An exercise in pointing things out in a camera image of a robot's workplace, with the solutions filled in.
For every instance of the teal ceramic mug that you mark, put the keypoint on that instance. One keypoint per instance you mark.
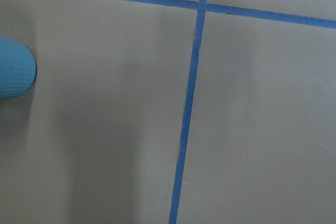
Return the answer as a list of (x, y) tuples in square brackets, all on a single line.
[(18, 68)]

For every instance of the crossing blue tape strip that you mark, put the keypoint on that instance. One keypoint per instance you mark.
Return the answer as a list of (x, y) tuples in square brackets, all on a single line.
[(185, 128)]

